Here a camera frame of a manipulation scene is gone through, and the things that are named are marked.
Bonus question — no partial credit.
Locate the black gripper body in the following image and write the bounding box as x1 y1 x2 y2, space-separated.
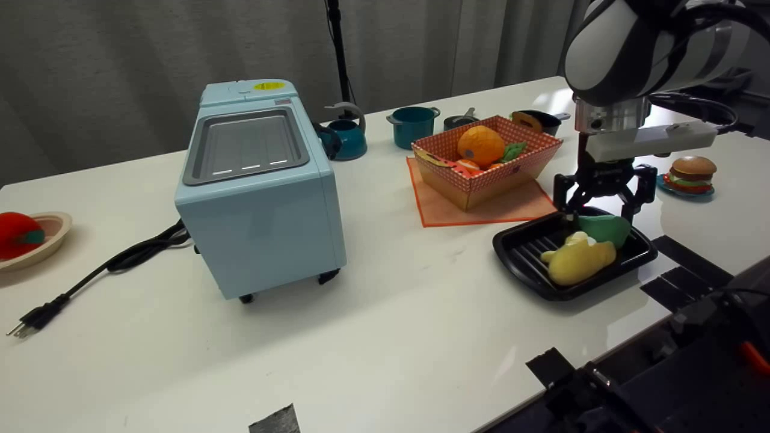
572 132 644 205

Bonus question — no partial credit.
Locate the green avocado plush toy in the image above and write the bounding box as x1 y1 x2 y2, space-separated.
575 205 633 249

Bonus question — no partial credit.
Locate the yellow banana plush toy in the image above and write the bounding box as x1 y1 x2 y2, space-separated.
538 229 617 288

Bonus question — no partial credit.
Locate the toy burger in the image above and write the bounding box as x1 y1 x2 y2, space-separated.
662 154 718 197

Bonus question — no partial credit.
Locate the small green toy vegetable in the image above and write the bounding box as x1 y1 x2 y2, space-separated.
501 142 532 162

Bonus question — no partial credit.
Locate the black toy saucepan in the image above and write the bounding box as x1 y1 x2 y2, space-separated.
510 107 572 137

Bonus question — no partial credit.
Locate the orange checkered paper basket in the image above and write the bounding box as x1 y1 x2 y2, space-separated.
408 112 562 214

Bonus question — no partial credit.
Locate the orange fruit toy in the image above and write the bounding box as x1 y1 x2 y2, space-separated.
454 123 508 170

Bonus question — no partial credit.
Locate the small red toy fruit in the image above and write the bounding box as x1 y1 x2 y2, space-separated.
451 156 484 181

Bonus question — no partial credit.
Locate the grey toy pan with lid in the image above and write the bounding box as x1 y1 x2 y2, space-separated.
442 106 480 132

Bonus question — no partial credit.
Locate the teal toy pot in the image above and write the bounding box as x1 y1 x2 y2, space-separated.
385 102 442 152

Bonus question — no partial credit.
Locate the teal toy kettle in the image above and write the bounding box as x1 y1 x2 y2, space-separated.
317 100 370 162

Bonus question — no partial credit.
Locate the red tomato plush toy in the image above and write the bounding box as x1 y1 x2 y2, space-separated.
0 208 48 262

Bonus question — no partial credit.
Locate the small blue plate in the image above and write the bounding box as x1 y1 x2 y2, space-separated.
654 170 717 201

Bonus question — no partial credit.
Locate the black ridged tray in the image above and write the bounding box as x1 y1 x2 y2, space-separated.
491 205 660 303

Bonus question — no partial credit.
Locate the black tape piece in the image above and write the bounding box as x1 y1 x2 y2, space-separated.
248 402 303 433
640 263 710 313
525 346 577 390
650 232 733 288

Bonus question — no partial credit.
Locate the orange cloth mat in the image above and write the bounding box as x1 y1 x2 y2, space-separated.
403 154 560 230

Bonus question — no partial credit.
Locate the light blue toaster oven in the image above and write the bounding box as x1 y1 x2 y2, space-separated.
172 77 348 306

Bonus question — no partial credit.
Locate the grey curtain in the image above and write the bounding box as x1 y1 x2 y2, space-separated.
0 0 591 188

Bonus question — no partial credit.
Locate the beige shallow bowl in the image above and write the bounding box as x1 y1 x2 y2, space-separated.
0 208 75 271

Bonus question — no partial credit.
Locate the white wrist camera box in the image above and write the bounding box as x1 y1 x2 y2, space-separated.
591 120 718 159

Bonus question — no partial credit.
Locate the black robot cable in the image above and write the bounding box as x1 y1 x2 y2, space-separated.
646 89 741 134

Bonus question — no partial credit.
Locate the black robot mount with clamp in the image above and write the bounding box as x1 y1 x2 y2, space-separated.
478 255 770 433

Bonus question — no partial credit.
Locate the black power cord with plug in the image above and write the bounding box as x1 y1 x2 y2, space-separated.
5 219 194 338

